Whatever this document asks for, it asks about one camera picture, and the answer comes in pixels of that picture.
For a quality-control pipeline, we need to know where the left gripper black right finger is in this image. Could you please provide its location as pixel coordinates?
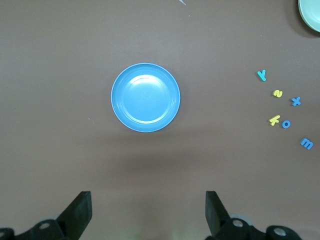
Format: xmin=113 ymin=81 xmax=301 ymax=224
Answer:
xmin=204 ymin=191 xmax=301 ymax=240

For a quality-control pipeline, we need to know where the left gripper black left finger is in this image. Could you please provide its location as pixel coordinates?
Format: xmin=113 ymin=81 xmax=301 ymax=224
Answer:
xmin=0 ymin=191 xmax=93 ymax=240

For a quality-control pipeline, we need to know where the yellow foam letter k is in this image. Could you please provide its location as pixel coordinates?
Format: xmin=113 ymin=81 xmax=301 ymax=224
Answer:
xmin=268 ymin=114 xmax=281 ymax=126

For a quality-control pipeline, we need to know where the blue foam letter m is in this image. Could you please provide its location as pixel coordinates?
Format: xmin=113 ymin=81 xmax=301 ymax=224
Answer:
xmin=299 ymin=137 xmax=314 ymax=151

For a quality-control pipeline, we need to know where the blue round plate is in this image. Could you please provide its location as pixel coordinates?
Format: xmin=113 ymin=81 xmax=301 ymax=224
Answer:
xmin=110 ymin=62 xmax=181 ymax=133

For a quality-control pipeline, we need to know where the pale green round plate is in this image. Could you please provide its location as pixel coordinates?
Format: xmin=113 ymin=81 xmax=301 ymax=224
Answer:
xmin=297 ymin=0 xmax=320 ymax=33

